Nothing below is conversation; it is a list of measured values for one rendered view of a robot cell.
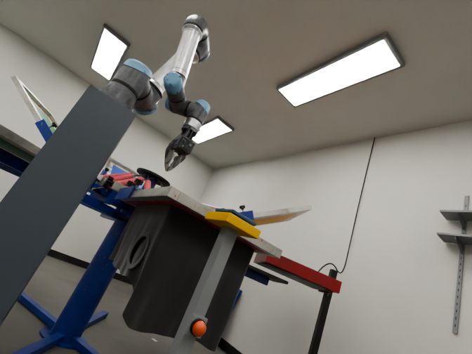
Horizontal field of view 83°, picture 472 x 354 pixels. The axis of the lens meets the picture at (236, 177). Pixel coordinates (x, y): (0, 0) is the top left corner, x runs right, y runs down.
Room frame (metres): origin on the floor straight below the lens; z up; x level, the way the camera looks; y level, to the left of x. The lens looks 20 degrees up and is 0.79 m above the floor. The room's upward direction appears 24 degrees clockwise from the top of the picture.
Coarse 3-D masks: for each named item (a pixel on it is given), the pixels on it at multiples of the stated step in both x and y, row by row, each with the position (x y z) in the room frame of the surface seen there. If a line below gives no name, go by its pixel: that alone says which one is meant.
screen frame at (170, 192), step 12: (144, 192) 1.13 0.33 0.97; (156, 192) 1.00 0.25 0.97; (168, 192) 0.89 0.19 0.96; (180, 192) 0.91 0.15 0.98; (180, 204) 0.94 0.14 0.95; (192, 204) 0.94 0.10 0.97; (204, 216) 0.97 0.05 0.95; (252, 240) 1.09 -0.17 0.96; (264, 240) 1.12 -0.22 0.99; (276, 252) 1.16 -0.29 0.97
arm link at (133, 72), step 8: (128, 64) 0.92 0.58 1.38; (136, 64) 0.92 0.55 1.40; (120, 72) 0.92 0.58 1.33; (128, 72) 0.92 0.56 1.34; (136, 72) 0.92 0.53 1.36; (144, 72) 0.94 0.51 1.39; (128, 80) 0.92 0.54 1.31; (136, 80) 0.93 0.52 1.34; (144, 80) 0.96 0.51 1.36; (136, 88) 0.95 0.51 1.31; (144, 88) 0.99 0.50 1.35; (144, 96) 1.03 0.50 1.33
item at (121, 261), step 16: (144, 208) 1.28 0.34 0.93; (160, 208) 1.10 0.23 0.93; (128, 224) 1.39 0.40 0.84; (144, 224) 1.19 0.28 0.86; (160, 224) 1.03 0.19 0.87; (128, 240) 1.29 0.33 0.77; (144, 240) 1.13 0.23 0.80; (112, 256) 1.40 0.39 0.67; (128, 256) 1.16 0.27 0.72; (144, 256) 1.04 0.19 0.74; (128, 272) 1.09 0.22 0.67
